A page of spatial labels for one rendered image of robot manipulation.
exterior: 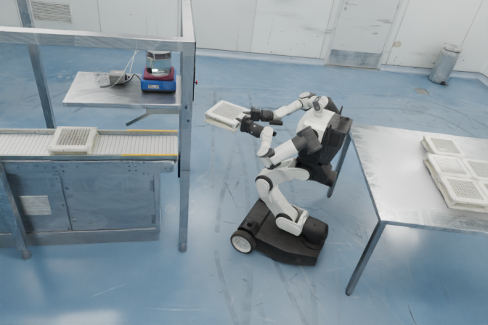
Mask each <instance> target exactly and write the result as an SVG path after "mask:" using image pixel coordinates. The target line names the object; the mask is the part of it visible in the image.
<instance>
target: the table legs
mask: <svg viewBox="0 0 488 325"><path fill-rule="evenodd" d="M350 142H351V137H350V135H349V134H348V136H347V137H346V140H345V142H344V143H343V147H342V150H341V153H340V156H339V158H338V162H337V165H336V167H335V171H336V172H338V175H337V178H336V180H335V183H334V185H333V187H332V188H331V187H329V189H328V192H327V197H328V198H330V197H331V196H332V194H333V190H334V188H335V185H336V181H337V180H338V176H339V173H340V171H341V167H342V165H343V162H344V159H345V156H346V153H347V150H348V148H349V145H350ZM385 227H386V224H380V223H379V222H377V224H376V226H375V229H374V231H373V233H372V235H371V237H370V239H369V241H368V243H367V246H366V248H365V250H364V252H363V253H362V256H361V258H360V260H359V262H358V264H357V267H356V268H355V270H354V273H353V275H352V277H351V279H350V281H349V283H348V285H347V288H346V292H345V294H346V295H347V296H350V294H352V293H353V291H354V289H355V287H356V285H357V283H358V281H359V279H360V277H361V275H362V273H363V271H364V269H365V267H366V265H367V263H368V261H369V259H370V257H371V255H372V253H373V250H374V249H375V246H376V245H377V243H378V240H379V239H380V237H381V234H382V233H383V230H384V229H385Z"/></svg>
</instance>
